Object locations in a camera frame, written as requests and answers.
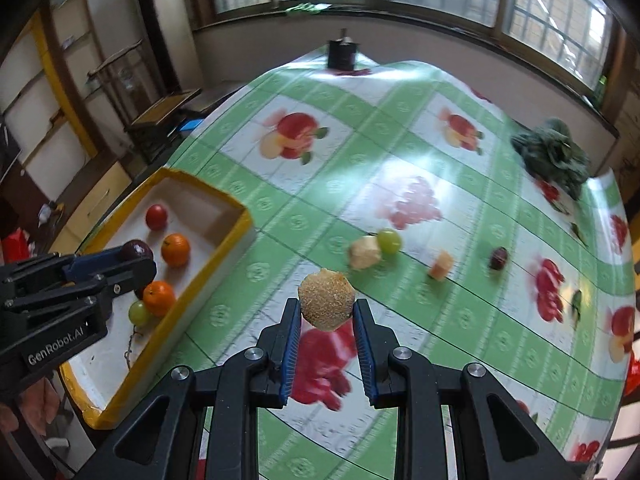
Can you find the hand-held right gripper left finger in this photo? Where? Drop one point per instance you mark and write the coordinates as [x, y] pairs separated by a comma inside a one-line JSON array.
[[292, 355]]

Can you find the blue flat item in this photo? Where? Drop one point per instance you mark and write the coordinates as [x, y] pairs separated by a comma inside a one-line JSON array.
[[187, 126]]

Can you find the yellow-framed white cabinet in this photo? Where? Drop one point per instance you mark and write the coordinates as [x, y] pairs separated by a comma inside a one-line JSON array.
[[65, 90]]

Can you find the green grape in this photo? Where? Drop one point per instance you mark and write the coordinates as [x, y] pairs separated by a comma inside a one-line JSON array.
[[389, 241], [139, 313]]

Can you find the brown grape stem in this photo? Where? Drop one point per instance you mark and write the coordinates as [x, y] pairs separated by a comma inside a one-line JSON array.
[[131, 345]]

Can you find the green cloth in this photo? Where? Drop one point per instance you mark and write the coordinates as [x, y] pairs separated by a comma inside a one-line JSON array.
[[306, 8]]

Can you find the pale sugarcane piece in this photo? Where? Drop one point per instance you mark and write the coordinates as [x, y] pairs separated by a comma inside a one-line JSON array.
[[325, 300], [365, 253]]

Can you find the dark leafy greens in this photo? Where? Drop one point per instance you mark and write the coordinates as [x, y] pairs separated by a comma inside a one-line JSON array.
[[550, 155]]

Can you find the yellow-rimmed white box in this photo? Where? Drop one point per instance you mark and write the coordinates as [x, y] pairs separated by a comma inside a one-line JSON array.
[[200, 215]]

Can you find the dark purple plum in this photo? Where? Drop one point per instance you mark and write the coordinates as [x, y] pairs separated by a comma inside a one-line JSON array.
[[137, 249]]

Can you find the red bag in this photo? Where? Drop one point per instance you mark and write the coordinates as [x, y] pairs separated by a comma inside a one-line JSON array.
[[14, 246]]

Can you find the orange mandarin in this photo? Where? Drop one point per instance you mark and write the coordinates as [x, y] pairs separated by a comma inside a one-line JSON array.
[[175, 250], [160, 299]]

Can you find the orange melon cube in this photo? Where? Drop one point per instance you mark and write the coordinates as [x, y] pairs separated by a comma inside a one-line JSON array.
[[441, 265]]

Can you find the green fruit-print tablecloth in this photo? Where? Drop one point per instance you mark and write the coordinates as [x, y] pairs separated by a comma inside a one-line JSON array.
[[450, 360]]

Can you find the wooden desk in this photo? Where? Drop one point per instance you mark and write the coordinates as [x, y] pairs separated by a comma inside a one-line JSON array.
[[162, 110]]

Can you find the small dark red date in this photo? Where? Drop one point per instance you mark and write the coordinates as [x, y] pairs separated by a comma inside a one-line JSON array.
[[498, 258]]

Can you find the small red tomato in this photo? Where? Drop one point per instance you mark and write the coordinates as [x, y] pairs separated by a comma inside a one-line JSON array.
[[156, 217]]

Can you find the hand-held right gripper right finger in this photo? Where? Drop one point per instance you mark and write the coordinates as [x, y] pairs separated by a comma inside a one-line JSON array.
[[364, 355]]

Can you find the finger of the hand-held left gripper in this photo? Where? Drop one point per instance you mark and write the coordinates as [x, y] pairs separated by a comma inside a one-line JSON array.
[[132, 277], [95, 262]]

